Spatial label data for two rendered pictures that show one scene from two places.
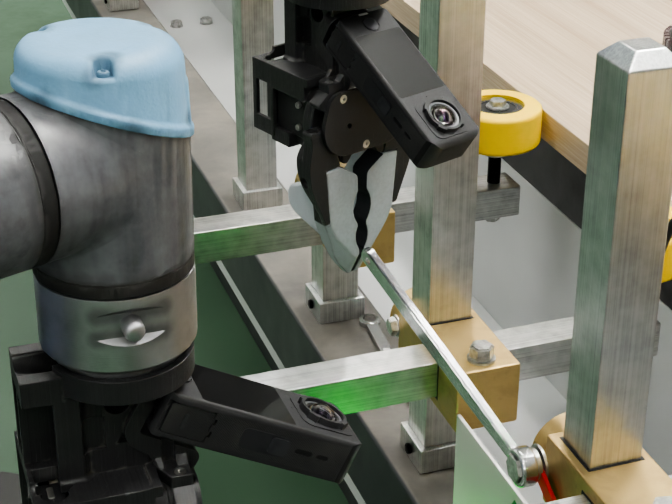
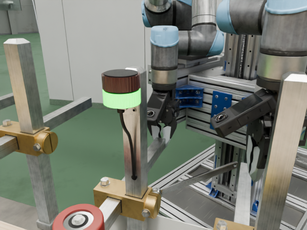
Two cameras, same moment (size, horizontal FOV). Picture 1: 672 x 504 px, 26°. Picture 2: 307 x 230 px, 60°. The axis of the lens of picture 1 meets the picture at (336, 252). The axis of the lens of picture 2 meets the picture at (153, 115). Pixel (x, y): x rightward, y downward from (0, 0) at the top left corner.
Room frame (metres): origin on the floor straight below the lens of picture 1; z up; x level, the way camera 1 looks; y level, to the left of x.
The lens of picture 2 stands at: (1.05, -0.49, 1.22)
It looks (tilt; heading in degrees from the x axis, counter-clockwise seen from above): 22 degrees down; 129
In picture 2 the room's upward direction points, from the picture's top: straight up
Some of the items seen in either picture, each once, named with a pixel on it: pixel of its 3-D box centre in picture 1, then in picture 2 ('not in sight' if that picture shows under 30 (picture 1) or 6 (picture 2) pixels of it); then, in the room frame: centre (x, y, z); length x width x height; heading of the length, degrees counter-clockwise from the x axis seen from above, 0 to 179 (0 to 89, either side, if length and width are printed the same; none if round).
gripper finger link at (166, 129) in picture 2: not in sight; (168, 134); (0.61, 0.11, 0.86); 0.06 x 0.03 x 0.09; 109
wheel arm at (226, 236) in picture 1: (287, 229); not in sight; (1.15, 0.04, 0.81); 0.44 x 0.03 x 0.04; 109
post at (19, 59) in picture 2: not in sight; (36, 146); (0.50, -0.24, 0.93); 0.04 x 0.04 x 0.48; 19
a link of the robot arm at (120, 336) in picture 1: (118, 309); (163, 75); (0.60, 0.10, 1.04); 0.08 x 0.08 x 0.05
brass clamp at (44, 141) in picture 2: not in sight; (27, 138); (0.48, -0.25, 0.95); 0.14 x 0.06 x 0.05; 19
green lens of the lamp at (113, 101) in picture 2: not in sight; (121, 95); (0.75, -0.21, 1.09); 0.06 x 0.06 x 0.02
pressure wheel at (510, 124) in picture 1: (494, 158); not in sight; (1.22, -0.14, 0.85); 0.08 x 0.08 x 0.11
